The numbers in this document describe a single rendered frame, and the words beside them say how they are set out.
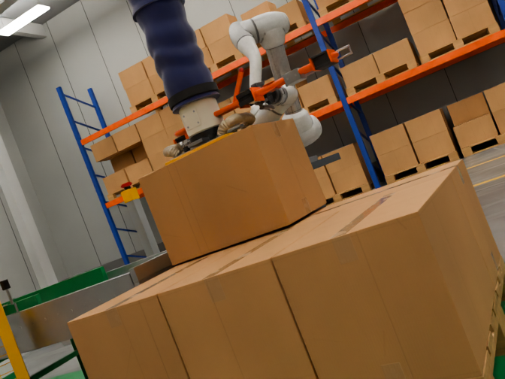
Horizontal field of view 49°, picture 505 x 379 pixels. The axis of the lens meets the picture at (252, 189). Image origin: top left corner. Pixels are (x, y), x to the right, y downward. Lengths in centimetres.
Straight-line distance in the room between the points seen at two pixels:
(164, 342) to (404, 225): 81
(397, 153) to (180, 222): 736
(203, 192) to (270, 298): 84
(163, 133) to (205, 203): 871
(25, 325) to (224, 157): 130
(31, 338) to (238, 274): 155
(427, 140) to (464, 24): 185
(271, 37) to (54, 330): 179
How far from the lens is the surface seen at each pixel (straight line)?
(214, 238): 223
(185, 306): 162
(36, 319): 278
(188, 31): 243
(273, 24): 299
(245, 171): 210
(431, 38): 940
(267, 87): 222
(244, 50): 287
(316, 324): 145
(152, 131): 1101
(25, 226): 570
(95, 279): 326
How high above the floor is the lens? 72
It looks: level
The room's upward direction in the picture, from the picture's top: 21 degrees counter-clockwise
